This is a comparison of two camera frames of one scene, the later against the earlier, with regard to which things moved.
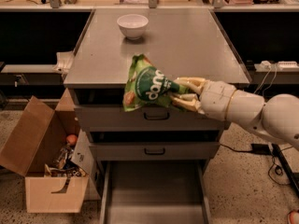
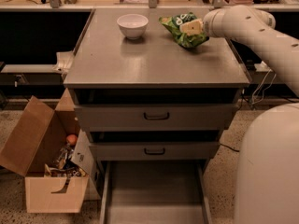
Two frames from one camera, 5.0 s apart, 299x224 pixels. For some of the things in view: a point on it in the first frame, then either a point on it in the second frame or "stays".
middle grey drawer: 154,150 stays
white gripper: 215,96 -> 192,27
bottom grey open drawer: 155,191 stays
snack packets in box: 64,166 stays
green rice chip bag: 148,84 -> 173,24
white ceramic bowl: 133,25 stays
